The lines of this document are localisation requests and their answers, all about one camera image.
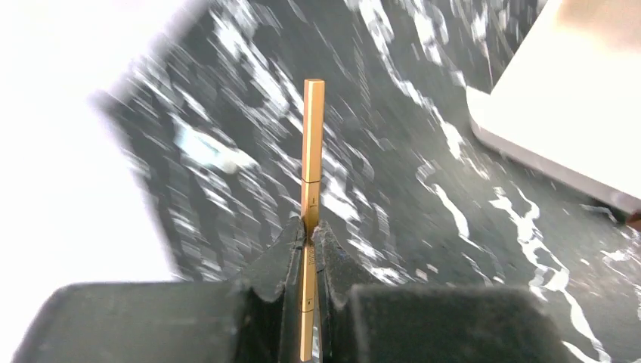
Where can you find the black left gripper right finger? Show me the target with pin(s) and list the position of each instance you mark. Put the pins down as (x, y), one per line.
(364, 320)

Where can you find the brown bottom drawer pull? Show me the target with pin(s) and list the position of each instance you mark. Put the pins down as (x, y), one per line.
(634, 220)

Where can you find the white drawer organizer box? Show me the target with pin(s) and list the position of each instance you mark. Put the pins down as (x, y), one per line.
(568, 103)

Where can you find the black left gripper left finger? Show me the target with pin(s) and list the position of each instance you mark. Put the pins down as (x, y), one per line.
(251, 317)

